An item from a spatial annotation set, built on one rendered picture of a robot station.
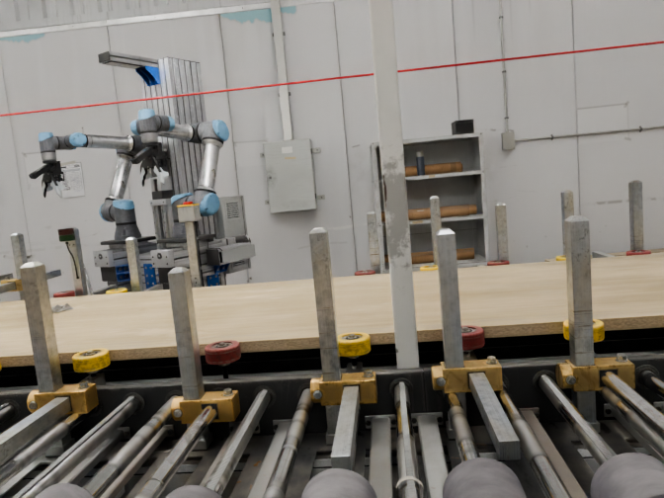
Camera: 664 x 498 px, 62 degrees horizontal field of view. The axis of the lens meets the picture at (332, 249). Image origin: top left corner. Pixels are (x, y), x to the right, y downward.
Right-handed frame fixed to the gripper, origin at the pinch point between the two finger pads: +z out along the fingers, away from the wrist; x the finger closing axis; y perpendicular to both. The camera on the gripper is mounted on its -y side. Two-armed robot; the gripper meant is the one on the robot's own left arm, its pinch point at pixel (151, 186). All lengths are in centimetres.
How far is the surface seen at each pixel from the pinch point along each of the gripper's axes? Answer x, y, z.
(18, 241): 26, -51, 19
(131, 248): -17.6, -28.9, 25.5
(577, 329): -192, -62, 39
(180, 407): -120, -99, 50
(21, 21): 280, 113, -160
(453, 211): -51, 256, 38
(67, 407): -99, -112, 49
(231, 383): -125, -89, 48
